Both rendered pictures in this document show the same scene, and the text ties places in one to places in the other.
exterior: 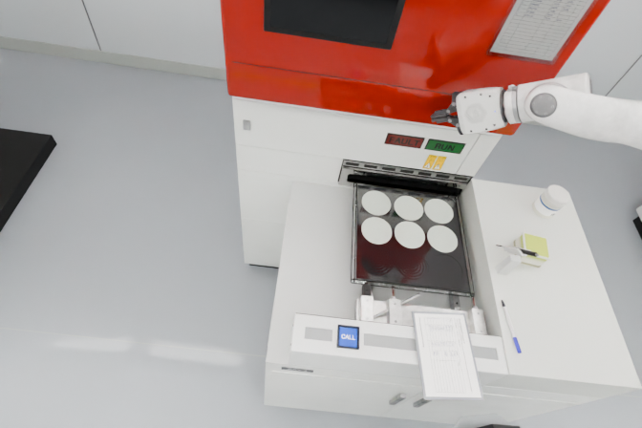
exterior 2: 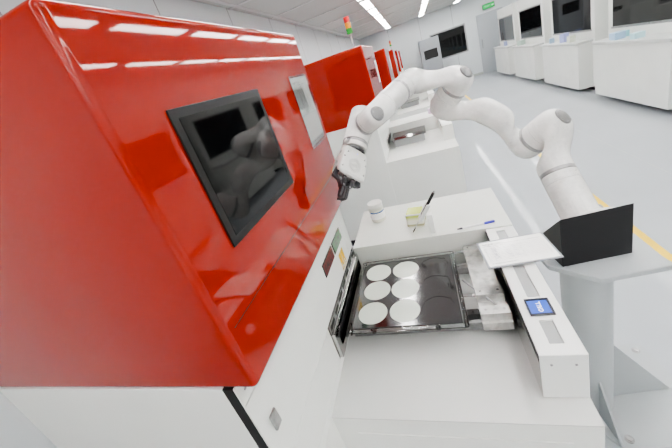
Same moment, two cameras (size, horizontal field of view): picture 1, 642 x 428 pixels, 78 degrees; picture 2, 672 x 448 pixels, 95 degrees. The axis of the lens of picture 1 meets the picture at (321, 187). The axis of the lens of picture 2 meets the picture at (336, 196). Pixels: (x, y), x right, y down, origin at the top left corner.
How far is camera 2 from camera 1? 0.79 m
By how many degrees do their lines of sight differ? 59
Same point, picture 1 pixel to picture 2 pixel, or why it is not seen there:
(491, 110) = (356, 155)
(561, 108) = (382, 106)
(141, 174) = not seen: outside the picture
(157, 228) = not seen: outside the picture
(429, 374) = (539, 255)
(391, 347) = (529, 280)
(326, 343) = (557, 323)
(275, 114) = (279, 358)
